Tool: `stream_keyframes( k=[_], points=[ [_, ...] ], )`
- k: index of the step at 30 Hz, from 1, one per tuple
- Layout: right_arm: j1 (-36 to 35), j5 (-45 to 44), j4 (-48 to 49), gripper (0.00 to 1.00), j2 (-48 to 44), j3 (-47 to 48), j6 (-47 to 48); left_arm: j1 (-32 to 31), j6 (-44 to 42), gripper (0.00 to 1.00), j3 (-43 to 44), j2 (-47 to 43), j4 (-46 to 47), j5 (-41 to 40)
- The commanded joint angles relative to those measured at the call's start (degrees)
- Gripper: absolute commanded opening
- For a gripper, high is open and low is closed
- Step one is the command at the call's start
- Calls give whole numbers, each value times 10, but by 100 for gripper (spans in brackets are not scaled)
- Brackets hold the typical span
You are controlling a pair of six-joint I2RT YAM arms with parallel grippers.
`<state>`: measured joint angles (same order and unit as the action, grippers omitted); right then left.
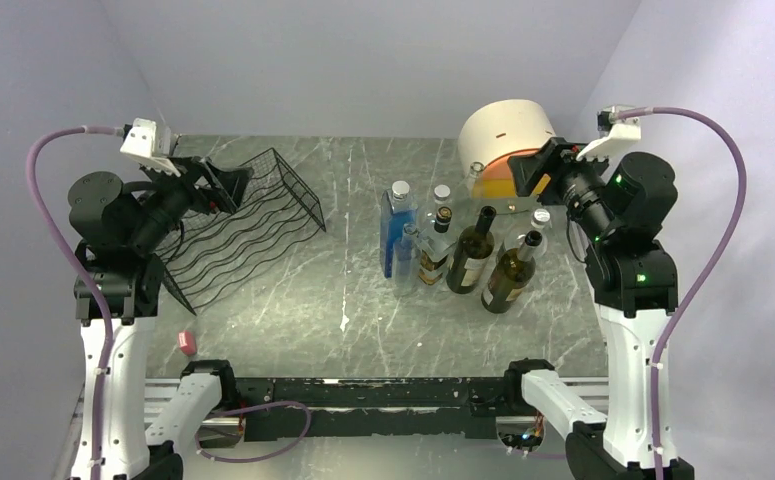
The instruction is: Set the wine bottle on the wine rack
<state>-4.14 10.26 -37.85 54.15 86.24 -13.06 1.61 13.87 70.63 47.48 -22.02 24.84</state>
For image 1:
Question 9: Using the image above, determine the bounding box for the round clear flask silver cap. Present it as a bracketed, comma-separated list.
[418, 184, 452, 229]

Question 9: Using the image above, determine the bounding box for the olive green wine bottle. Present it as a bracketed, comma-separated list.
[481, 230, 543, 314]

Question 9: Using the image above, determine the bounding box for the clear bottle silver cap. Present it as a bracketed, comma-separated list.
[496, 208, 551, 261]

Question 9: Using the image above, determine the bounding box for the black wire wine rack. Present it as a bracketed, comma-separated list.
[157, 148, 326, 313]

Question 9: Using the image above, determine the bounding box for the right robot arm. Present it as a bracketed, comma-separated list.
[502, 137, 695, 479]

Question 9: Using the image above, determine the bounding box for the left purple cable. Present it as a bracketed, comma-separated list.
[25, 125, 127, 480]

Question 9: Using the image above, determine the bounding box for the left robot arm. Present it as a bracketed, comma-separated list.
[68, 157, 255, 479]

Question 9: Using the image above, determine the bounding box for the pink eraser block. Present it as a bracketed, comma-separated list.
[177, 331, 198, 356]

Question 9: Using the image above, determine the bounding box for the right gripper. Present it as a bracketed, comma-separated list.
[507, 135, 617, 241]

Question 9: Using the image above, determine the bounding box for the tall clear empty bottle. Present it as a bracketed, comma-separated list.
[465, 162, 485, 198]

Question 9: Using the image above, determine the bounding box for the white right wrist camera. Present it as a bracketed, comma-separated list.
[576, 105, 641, 162]

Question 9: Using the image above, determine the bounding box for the cream round bread box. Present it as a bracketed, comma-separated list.
[457, 99, 556, 199]

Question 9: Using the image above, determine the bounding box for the dark green wine bottle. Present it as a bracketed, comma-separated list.
[446, 205, 497, 294]

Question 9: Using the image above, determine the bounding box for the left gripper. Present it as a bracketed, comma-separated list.
[129, 152, 253, 251]

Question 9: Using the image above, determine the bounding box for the small clear glass bottle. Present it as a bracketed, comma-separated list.
[392, 222, 419, 297]

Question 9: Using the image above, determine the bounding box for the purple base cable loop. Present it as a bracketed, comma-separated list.
[193, 400, 313, 465]

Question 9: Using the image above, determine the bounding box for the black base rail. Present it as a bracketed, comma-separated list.
[181, 360, 561, 444]

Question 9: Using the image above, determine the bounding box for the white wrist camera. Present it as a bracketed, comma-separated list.
[576, 105, 641, 162]
[120, 118, 181, 177]

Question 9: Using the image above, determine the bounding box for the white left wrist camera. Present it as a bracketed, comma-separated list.
[120, 118, 181, 177]

